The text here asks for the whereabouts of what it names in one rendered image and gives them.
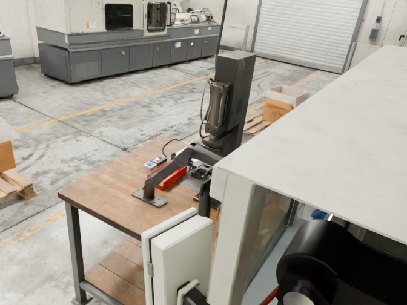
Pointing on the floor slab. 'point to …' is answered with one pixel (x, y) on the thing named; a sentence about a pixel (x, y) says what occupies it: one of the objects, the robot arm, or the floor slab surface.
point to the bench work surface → (122, 223)
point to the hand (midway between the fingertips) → (235, 199)
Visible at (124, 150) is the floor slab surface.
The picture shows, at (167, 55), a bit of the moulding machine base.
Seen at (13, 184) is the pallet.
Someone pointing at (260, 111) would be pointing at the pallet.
